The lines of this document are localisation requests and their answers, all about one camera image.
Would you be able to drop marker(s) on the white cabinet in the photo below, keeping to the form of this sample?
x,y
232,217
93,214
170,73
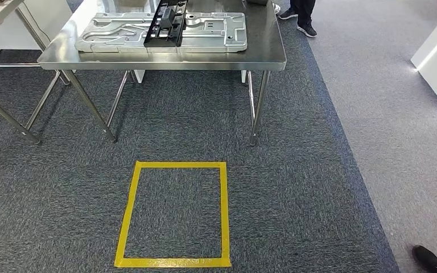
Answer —
x,y
52,19

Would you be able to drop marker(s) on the white support block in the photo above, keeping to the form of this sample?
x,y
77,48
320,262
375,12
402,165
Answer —
x,y
244,76
139,76

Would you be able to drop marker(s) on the machined aluminium plate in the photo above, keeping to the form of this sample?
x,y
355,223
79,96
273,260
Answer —
x,y
218,37

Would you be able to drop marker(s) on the person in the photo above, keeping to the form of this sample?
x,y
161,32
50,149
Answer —
x,y
427,260
305,11

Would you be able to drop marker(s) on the stainless steel workbench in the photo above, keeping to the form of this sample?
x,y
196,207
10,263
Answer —
x,y
267,52

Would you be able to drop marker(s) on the black plastic licence plate bracket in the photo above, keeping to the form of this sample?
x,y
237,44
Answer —
x,y
164,39

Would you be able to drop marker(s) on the black open tool case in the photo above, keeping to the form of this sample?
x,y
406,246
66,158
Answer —
x,y
258,2

